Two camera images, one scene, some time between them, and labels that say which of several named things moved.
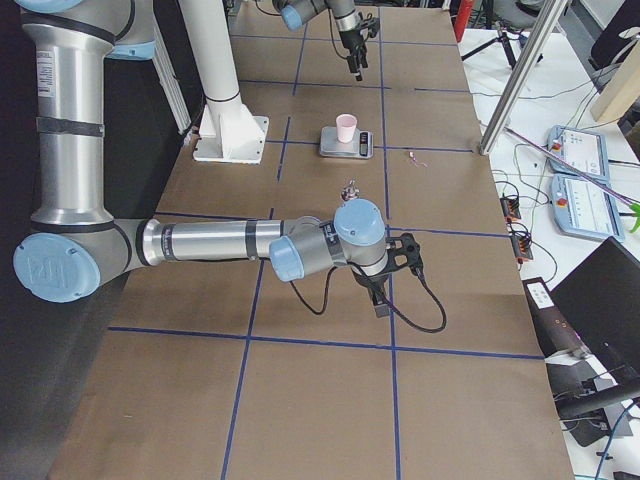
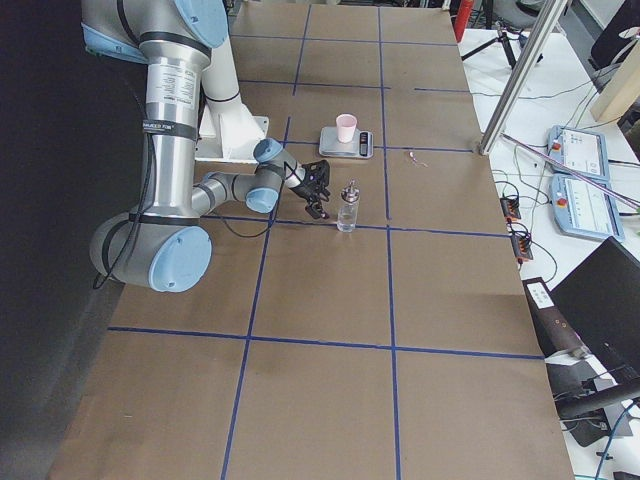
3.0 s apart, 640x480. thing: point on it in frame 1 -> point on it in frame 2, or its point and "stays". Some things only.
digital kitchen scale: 361,147 stays
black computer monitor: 601,298 stays
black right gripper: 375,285 -> 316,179
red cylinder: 462,16 stays
